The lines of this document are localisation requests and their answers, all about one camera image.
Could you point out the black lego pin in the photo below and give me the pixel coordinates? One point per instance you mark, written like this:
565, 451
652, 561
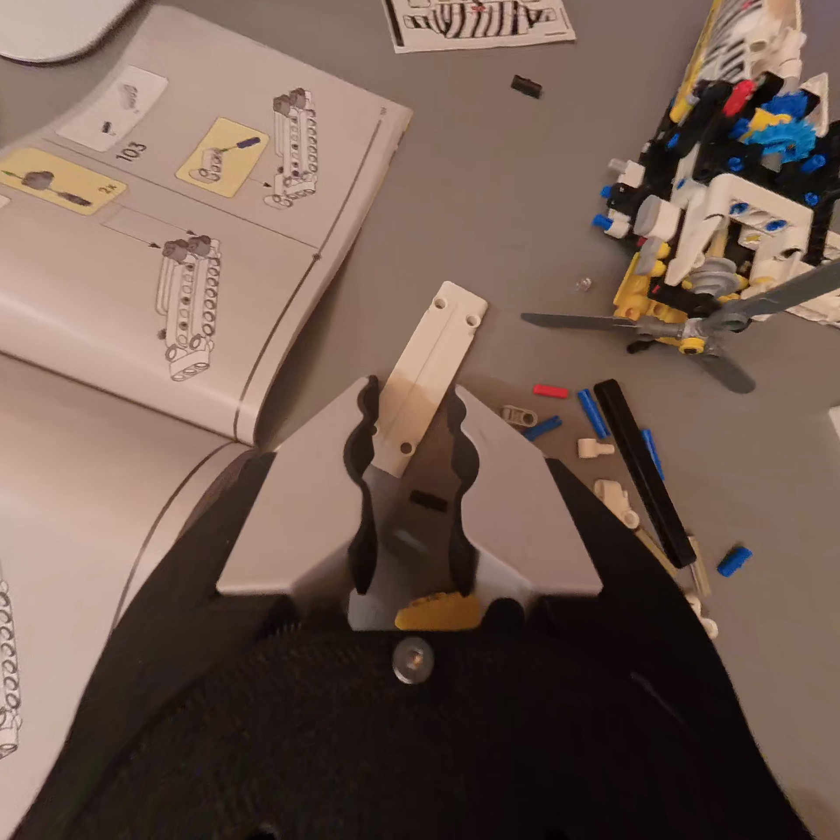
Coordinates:
428, 500

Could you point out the small white lego connector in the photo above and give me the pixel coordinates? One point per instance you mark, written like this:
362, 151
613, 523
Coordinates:
594, 448

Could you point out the red lego pin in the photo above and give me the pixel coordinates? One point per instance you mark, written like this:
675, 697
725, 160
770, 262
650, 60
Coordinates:
550, 390

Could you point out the short blue lego pin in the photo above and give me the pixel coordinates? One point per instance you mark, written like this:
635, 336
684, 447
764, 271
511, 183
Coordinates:
734, 562

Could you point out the lego helicopter model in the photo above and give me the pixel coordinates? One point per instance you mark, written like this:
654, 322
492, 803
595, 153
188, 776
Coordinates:
741, 197

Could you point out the small black lego piece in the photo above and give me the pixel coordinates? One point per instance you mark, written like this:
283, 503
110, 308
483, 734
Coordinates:
526, 86

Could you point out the lego instruction booklet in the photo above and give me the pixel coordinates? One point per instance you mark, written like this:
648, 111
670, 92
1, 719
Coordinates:
197, 262

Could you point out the white lego pin connector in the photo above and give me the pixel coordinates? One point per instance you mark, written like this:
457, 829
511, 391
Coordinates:
702, 617

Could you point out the tan lego axle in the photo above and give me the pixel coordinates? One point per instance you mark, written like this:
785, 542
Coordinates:
699, 568

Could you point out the grey lego connector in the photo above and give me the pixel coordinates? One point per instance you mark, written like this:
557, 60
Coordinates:
518, 415

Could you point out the long black lego beam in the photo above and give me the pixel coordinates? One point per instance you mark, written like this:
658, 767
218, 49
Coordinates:
643, 466

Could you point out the zebra striped sticker sheet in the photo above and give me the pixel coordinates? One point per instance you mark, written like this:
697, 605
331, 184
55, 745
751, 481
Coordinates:
420, 31

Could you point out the white lego panel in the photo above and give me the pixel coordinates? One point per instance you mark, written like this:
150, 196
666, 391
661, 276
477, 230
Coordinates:
439, 348

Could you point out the large white lego connector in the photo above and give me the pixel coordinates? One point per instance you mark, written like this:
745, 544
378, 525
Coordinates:
615, 500

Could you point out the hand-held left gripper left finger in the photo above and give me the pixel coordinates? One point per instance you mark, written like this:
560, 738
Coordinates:
295, 518

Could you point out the yellow lego piece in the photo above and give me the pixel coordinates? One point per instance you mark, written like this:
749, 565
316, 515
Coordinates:
436, 613

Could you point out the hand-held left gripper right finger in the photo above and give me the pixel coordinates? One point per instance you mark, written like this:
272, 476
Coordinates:
525, 518

